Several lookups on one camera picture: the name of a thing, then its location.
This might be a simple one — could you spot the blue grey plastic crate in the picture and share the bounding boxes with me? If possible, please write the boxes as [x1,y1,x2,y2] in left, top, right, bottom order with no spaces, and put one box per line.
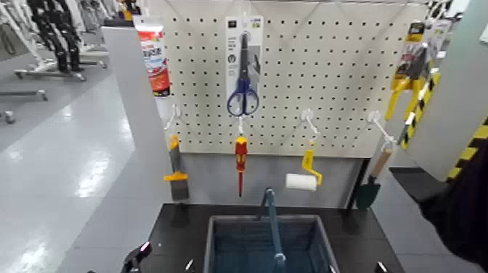
[203,214,340,273]

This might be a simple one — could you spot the yellow grey scraper brush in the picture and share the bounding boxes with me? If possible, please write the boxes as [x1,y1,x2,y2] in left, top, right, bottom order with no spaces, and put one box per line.
[163,134,190,202]

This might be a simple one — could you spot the grey panel below pegboard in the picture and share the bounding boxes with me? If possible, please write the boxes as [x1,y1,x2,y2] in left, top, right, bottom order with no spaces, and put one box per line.
[179,152,364,209]

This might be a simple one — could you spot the red yellow screwdriver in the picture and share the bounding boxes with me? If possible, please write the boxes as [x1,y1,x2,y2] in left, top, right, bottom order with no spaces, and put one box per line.
[234,136,248,198]

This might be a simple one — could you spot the yellow black hazard tape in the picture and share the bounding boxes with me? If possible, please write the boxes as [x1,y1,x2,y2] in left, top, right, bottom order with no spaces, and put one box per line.
[398,70,442,150]
[446,115,488,182]

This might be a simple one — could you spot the grey partition panel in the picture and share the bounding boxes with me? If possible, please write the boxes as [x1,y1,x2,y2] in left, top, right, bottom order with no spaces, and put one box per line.
[57,25,182,273]

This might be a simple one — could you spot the white perforated pegboard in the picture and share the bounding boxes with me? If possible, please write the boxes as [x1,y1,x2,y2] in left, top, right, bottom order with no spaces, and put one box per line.
[146,0,430,159]

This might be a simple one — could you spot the grey wheeled stand base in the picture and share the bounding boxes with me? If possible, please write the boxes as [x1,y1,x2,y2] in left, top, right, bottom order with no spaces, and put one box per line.
[0,89,49,102]
[14,68,87,82]

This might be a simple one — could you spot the red white sealant tube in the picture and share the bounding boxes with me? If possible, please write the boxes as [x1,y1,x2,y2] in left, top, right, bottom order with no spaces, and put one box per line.
[133,15,171,98]

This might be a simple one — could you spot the yellow pliers in package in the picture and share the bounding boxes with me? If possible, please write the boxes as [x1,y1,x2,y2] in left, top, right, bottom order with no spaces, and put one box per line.
[384,20,436,122]

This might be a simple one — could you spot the grey side panel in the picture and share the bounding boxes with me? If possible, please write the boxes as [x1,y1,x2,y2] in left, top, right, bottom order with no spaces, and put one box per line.
[404,0,488,182]

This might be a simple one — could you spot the blue scissors on white card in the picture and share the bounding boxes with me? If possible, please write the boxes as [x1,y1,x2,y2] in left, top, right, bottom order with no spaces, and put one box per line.
[224,15,264,118]

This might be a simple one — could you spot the white blister package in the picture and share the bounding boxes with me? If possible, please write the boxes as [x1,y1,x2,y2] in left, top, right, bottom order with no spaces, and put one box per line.
[426,19,453,62]

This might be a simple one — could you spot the black humanoid robot on stand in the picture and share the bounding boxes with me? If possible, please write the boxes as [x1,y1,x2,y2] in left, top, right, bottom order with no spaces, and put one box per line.
[27,0,84,74]

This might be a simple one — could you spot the white humanoid robot on stand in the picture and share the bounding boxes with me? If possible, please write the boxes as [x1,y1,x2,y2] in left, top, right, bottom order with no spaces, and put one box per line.
[0,0,49,73]

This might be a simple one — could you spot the blue crate carry handle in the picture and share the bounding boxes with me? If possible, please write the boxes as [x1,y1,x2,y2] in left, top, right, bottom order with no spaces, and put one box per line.
[258,187,287,273]

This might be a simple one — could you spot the wooden handled green trowel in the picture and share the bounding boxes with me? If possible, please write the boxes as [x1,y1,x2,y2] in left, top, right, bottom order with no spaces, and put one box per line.
[355,147,394,210]

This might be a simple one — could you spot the black frame post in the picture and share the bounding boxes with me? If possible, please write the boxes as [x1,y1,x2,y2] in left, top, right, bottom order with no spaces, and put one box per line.
[346,158,372,211]

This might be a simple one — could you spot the yellow handled white paint roller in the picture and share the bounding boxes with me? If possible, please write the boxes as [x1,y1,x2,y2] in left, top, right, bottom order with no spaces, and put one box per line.
[285,142,324,192]

